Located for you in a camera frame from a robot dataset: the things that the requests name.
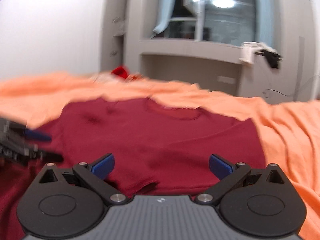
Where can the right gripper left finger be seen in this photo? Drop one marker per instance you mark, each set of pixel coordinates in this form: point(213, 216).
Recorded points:
point(103, 166)

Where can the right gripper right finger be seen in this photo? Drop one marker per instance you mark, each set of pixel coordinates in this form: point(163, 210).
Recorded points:
point(220, 167)

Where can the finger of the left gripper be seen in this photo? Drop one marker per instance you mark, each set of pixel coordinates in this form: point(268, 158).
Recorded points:
point(50, 157)
point(36, 135)

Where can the dark red knit sweater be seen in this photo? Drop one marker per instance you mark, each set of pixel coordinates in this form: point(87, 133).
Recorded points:
point(157, 149)

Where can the orange bed blanket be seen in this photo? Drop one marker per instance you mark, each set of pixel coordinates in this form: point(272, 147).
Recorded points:
point(289, 132)

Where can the bright red cloth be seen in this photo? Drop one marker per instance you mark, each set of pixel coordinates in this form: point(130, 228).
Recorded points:
point(123, 73)

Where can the black cloth on sill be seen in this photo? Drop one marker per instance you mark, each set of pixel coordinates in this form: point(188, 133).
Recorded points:
point(272, 58)

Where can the grey built-in wardrobe desk unit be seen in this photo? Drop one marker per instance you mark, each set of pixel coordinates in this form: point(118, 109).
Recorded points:
point(126, 38)

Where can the white cloth on sill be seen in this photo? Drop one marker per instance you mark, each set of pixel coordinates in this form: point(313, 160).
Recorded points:
point(248, 51)

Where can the large window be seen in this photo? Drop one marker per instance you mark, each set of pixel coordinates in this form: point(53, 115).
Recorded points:
point(222, 21)

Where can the right light blue curtain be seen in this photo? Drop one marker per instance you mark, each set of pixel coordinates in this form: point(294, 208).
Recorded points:
point(265, 21)

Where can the light blue curtain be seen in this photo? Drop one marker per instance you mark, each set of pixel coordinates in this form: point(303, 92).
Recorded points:
point(165, 10)
point(265, 21)

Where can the left light blue curtain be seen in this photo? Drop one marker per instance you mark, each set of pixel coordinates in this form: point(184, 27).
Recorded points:
point(165, 10)

